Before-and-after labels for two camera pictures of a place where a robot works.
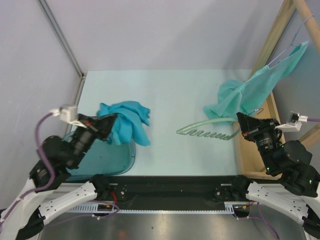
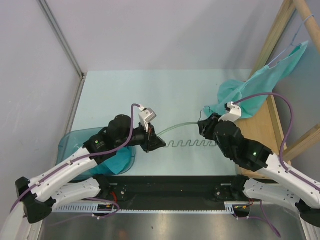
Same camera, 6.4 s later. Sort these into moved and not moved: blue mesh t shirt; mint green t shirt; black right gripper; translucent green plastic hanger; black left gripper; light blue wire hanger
Moved: black right gripper; black left gripper; blue mesh t shirt; translucent green plastic hanger
Not moved: mint green t shirt; light blue wire hanger
